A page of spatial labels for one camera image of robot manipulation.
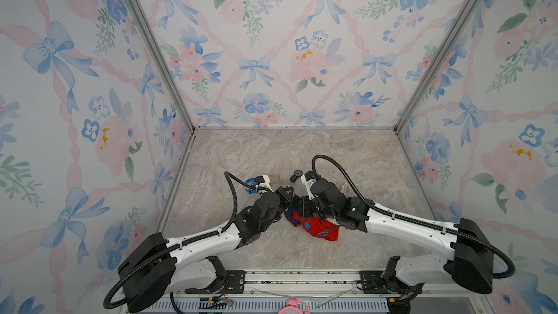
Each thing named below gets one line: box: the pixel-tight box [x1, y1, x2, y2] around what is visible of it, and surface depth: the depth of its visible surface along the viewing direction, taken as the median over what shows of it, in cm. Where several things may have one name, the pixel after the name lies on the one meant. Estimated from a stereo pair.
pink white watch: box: [340, 183, 351, 197], surface depth 99 cm
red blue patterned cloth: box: [284, 195, 340, 242], surface depth 83 cm
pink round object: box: [277, 297, 311, 314], surface depth 71 cm
